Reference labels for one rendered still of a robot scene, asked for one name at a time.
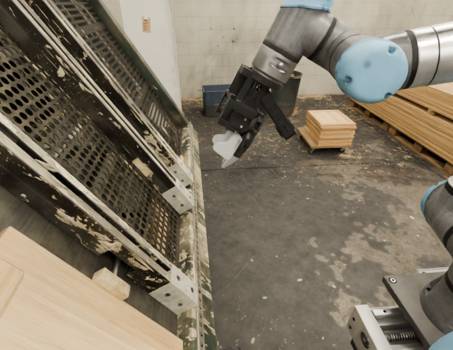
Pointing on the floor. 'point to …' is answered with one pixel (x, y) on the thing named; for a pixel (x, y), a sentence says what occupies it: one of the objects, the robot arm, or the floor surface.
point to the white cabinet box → (154, 39)
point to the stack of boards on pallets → (422, 121)
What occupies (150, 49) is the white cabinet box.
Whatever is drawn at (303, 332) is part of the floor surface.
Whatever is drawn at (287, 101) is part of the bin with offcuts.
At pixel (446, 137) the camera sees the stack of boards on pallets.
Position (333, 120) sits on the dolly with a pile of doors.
